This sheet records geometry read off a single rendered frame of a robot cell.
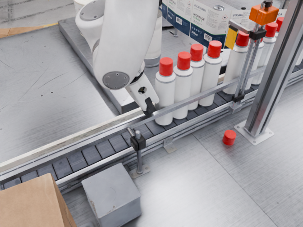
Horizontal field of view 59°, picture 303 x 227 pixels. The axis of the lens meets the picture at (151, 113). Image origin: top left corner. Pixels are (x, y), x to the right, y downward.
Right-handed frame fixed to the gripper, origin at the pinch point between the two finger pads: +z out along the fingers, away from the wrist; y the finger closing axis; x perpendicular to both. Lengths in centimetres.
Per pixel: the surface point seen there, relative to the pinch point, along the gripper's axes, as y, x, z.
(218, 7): 18.7, -39.7, 1.2
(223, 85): -4.4, -21.5, 5.8
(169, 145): -6.4, 0.7, 11.5
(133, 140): -9.5, 8.0, -5.7
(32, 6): 327, 16, 95
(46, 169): 0.1, 29.7, -4.0
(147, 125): -0.1, 2.5, 5.8
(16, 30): 265, 45, 83
